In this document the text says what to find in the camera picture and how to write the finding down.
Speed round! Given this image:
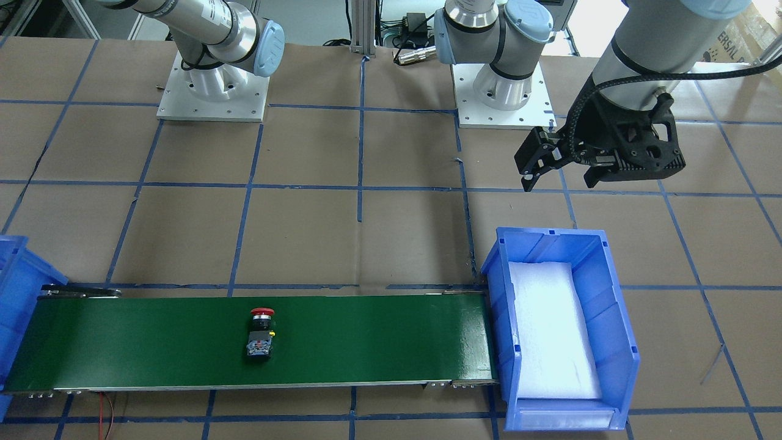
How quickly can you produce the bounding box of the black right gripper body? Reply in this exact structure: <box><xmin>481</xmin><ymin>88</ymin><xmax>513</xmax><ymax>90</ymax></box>
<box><xmin>514</xmin><ymin>127</ymin><xmax>597</xmax><ymax>177</ymax></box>

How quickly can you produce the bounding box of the red push button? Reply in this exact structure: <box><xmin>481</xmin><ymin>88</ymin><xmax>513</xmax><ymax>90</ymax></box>
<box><xmin>246</xmin><ymin>307</ymin><xmax>276</xmax><ymax>359</ymax></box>

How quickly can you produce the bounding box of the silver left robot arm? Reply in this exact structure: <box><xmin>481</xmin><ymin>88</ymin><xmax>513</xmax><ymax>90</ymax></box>
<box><xmin>584</xmin><ymin>1</ymin><xmax>750</xmax><ymax>121</ymax></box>

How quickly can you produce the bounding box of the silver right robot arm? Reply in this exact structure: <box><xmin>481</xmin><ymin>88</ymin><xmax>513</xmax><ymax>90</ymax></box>
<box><xmin>101</xmin><ymin>1</ymin><xmax>556</xmax><ymax>194</ymax></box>

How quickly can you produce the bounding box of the blue storage bin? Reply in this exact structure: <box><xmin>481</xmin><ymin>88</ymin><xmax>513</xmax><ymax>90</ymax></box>
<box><xmin>481</xmin><ymin>227</ymin><xmax>640</xmax><ymax>431</ymax></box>
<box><xmin>1</xmin><ymin>236</ymin><xmax>68</xmax><ymax>389</ymax></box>

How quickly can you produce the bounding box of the white foam pad bin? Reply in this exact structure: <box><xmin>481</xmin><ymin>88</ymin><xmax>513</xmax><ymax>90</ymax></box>
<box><xmin>509</xmin><ymin>262</ymin><xmax>602</xmax><ymax>399</ymax></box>

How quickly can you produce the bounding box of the green conveyor belt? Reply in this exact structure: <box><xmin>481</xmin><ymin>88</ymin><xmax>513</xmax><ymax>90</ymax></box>
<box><xmin>2</xmin><ymin>293</ymin><xmax>499</xmax><ymax>395</ymax></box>

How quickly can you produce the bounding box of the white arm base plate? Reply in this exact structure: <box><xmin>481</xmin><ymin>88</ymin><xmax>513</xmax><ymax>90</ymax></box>
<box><xmin>451</xmin><ymin>64</ymin><xmax>558</xmax><ymax>130</ymax></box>
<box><xmin>156</xmin><ymin>53</ymin><xmax>269</xmax><ymax>123</ymax></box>

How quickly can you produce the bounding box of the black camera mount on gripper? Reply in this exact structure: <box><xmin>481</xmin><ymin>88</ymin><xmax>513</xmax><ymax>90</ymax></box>
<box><xmin>559</xmin><ymin>92</ymin><xmax>686</xmax><ymax>188</ymax></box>

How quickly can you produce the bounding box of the aluminium frame post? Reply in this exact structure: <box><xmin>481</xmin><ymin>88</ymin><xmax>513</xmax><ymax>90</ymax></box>
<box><xmin>348</xmin><ymin>1</ymin><xmax>380</xmax><ymax>59</ymax></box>

